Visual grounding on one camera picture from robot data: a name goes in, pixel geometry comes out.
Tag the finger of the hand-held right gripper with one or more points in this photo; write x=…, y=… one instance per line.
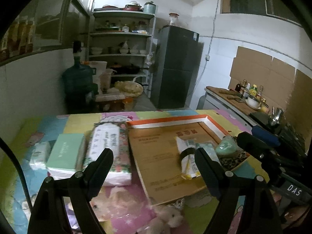
x=251, y=142
x=265, y=136

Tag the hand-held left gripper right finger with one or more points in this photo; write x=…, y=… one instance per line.
x=204, y=168

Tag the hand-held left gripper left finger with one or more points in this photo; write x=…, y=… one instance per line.
x=102, y=165

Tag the black-banded white tissue pack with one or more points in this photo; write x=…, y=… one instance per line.
x=186, y=164

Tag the mint green soft pouch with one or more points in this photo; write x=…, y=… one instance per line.
x=226, y=147

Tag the leopard print plush toy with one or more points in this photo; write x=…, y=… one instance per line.
x=234, y=162

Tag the shallow orange-edged cardboard box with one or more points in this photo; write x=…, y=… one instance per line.
x=158, y=156

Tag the white plush toy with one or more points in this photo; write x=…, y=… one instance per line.
x=168, y=215

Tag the person's right forearm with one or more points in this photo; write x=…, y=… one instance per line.
x=296, y=218

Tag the steel kettle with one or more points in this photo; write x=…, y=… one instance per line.
x=276, y=117

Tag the black gas stove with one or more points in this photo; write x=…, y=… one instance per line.
x=290, y=134

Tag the floral tissue pack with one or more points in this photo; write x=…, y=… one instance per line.
x=107, y=136

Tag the white bowl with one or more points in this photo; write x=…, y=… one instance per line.
x=253, y=103

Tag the mint green tissue box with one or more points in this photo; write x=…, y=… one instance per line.
x=64, y=151

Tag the kitchen cleaver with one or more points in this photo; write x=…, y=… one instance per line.
x=235, y=98

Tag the group of condiment bottles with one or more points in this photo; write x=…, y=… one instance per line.
x=248, y=90

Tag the colourful printed table cover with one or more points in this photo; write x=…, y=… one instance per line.
x=73, y=124

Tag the kitchen counter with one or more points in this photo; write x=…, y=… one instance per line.
x=219, y=102

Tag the wooden cutting board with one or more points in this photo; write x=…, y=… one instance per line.
x=224, y=93

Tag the grey gas cylinder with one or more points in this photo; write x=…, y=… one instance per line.
x=201, y=102

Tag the small white tissue pack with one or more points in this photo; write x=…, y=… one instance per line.
x=39, y=154

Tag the orange plastic container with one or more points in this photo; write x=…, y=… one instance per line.
x=124, y=103

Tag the bundle of dried noodles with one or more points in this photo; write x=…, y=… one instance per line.
x=109, y=97

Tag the pale yellow dried food pile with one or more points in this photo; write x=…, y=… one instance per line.
x=129, y=88

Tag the translucent plastic container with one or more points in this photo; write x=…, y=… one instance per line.
x=106, y=80

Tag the blue water jug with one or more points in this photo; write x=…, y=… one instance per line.
x=78, y=82

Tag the white sack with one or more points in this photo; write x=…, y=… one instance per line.
x=98, y=67

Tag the black wok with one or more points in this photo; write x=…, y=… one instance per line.
x=126, y=69

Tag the dark refrigerator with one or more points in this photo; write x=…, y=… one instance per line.
x=175, y=68

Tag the stack of white bowls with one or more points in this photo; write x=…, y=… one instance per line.
x=96, y=50

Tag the black water jug pump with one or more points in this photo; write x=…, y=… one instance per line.
x=77, y=51

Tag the white shelf rack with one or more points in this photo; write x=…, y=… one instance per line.
x=121, y=36

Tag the glass jar with red lid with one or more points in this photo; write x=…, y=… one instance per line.
x=173, y=20

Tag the amber oil bottle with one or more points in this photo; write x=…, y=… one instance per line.
x=14, y=39
x=30, y=35
x=3, y=50
x=22, y=36

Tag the dark flat pan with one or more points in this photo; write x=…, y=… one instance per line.
x=108, y=8

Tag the grey framed glass window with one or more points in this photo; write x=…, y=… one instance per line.
x=48, y=17

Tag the red pan with lid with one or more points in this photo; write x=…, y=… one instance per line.
x=132, y=6

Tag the teal pot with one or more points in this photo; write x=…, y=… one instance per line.
x=150, y=7

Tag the cardboard wall sheet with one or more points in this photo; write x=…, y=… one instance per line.
x=268, y=73

